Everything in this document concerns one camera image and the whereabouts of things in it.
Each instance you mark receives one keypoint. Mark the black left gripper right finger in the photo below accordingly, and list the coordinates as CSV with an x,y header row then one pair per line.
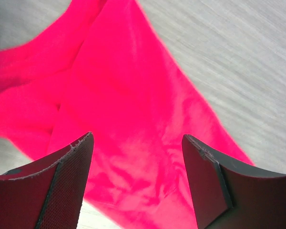
x,y
230,194

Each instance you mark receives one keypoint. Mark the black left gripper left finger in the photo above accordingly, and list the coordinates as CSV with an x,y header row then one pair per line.
x,y
47,193

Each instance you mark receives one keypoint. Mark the red t-shirt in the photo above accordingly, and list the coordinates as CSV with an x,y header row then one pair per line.
x,y
100,68

